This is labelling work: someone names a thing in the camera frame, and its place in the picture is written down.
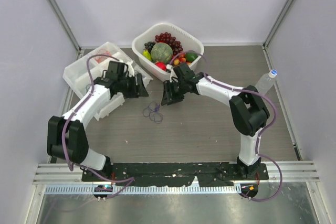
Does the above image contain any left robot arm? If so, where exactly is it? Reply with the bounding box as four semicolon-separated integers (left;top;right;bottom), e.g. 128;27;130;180
47;61;149;182

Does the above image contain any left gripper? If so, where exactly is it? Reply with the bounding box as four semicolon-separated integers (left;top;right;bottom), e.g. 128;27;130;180
118;73;149;99

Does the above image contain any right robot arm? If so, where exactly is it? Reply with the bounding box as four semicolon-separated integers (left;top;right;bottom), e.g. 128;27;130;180
161;63;270;179

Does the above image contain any slotted cable duct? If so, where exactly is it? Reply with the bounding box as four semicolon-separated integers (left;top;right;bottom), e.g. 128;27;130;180
45;183;241;195

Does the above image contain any purple thin wire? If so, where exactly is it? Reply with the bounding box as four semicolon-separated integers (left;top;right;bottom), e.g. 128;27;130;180
142;101;164;125

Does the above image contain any red apple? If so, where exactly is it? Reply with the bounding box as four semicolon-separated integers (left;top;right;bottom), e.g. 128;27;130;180
155;62;167;71

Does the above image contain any cherries cluster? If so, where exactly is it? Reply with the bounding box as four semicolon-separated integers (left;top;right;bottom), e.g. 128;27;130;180
170;52;191;67

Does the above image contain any green melon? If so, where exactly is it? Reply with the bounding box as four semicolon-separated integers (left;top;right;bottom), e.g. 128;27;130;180
151;42;173;64

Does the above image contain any green lime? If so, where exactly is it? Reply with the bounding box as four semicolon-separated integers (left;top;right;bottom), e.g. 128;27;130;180
185;52;198;63

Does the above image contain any yellow pear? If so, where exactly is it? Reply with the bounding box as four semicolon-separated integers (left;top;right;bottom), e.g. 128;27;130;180
142;50;152;61

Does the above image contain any dark grapes bunch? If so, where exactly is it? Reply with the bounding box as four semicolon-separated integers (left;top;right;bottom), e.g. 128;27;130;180
144;41;156;52

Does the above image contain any clear water bottle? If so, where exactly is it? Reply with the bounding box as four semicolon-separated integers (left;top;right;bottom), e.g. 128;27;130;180
255;69;278;94

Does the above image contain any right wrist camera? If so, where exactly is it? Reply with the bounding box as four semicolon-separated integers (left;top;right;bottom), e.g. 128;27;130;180
166;64;178;82

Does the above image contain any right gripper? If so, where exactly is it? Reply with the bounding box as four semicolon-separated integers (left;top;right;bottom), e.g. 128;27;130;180
161;80;186;106

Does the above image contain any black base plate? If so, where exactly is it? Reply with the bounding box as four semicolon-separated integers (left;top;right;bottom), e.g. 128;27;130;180
81;162;269;187

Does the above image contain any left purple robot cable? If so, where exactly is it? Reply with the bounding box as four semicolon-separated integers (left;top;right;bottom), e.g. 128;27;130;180
62;54;135;201

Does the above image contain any red grapes bunch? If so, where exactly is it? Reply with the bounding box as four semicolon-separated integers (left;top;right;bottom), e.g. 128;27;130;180
154;32;183;55

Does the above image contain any white compartment tray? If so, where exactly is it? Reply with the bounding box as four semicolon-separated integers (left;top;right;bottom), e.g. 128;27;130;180
62;41;154;121

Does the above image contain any orange thin wire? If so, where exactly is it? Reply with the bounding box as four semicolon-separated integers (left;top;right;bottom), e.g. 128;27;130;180
94;48;112;63

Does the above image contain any white fruit basket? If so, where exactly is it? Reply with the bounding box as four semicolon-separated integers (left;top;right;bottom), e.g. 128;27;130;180
132;23;204;81

